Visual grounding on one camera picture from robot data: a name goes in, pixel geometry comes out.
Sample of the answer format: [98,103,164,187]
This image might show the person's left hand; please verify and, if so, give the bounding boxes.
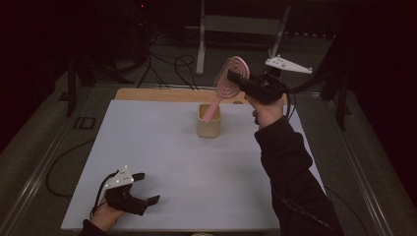
[90,196,126,232]

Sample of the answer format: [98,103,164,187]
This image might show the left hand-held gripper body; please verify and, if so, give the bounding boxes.
[104,165,149,216]

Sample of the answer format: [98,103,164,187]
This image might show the white metal stand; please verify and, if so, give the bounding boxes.
[195,0,292,82]

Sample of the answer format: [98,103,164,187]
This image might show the black rectangular floor bracket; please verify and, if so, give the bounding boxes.
[73,116,97,131]

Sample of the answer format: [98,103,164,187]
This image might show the black stand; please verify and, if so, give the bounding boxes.
[283,32,353,132]
[58,48,136,119]

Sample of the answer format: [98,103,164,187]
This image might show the hand-held gripper cable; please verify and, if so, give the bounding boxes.
[274,83,370,236]
[45,139,119,220]

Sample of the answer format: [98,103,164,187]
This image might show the person's right hand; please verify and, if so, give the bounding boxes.
[251,95,285,130]

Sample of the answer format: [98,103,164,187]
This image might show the wooden board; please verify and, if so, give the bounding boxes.
[114,88,292,106]

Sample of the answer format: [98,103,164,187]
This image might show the beige square cup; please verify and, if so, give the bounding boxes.
[197,103,222,139]

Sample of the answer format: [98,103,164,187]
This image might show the right hand-held gripper cable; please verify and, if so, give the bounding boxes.
[274,83,370,236]

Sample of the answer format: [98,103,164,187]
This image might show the pink hairbrush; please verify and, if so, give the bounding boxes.
[201,55,251,124]

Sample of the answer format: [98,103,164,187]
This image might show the black floor cables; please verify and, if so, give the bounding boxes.
[137,32,200,91]

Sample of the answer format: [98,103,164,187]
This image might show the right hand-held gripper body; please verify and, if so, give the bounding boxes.
[244,54,314,106]

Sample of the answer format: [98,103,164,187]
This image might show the left hand-held gripper cable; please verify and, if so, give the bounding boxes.
[45,139,119,220]

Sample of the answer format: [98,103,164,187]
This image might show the white table mat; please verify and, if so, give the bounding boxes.
[60,99,328,232]

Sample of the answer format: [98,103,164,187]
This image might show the metal floor rail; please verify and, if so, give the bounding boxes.
[0,88,96,236]
[323,96,392,236]

